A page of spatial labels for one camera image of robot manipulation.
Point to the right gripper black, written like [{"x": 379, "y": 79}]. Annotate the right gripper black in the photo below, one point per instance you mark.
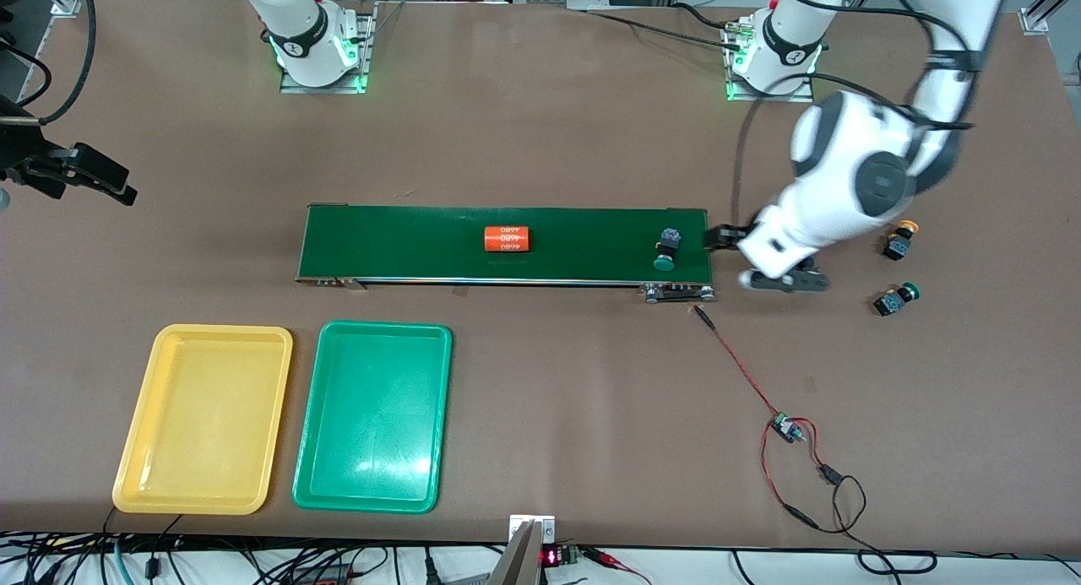
[{"x": 25, "y": 156}]

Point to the green push button switch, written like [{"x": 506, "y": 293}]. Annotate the green push button switch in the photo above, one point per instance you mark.
[
  {"x": 667, "y": 247},
  {"x": 891, "y": 301}
]

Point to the orange cylinder with white print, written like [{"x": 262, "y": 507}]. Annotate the orange cylinder with white print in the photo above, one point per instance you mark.
[{"x": 507, "y": 240}]

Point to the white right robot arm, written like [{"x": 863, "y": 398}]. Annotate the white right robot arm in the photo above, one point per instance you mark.
[{"x": 300, "y": 28}]

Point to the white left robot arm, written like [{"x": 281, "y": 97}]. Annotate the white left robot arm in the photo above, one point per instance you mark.
[{"x": 844, "y": 146}]

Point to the green conveyor belt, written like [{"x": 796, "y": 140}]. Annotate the green conveyor belt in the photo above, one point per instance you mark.
[{"x": 591, "y": 230}]

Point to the small speed controller board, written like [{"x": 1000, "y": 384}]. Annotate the small speed controller board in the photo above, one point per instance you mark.
[{"x": 785, "y": 427}]

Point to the yellow plastic tray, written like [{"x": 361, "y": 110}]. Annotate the yellow plastic tray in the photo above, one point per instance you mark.
[{"x": 203, "y": 416}]

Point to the red alligator clip lead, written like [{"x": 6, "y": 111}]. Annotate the red alligator clip lead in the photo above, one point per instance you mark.
[{"x": 608, "y": 558}]

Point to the red LED display module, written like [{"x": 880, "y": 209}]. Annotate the red LED display module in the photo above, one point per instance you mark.
[{"x": 551, "y": 557}]

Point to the green plastic tray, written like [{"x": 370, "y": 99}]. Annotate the green plastic tray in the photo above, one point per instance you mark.
[{"x": 372, "y": 433}]

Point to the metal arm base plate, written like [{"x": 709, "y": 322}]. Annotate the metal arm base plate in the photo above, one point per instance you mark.
[
  {"x": 768, "y": 98},
  {"x": 325, "y": 89}
]

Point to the yellow push button switch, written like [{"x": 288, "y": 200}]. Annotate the yellow push button switch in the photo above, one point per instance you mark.
[{"x": 897, "y": 246}]

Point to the aluminium corner bracket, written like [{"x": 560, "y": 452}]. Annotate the aluminium corner bracket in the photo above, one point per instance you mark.
[
  {"x": 66, "y": 7},
  {"x": 1034, "y": 19}
]

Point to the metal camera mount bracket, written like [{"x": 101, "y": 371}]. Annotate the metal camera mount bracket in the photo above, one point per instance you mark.
[{"x": 517, "y": 564}]

